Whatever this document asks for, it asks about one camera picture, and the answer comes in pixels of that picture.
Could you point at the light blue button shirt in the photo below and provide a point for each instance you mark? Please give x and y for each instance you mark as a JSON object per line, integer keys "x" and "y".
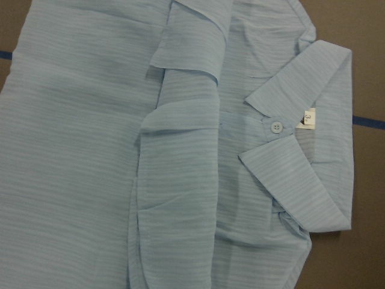
{"x": 171, "y": 144}

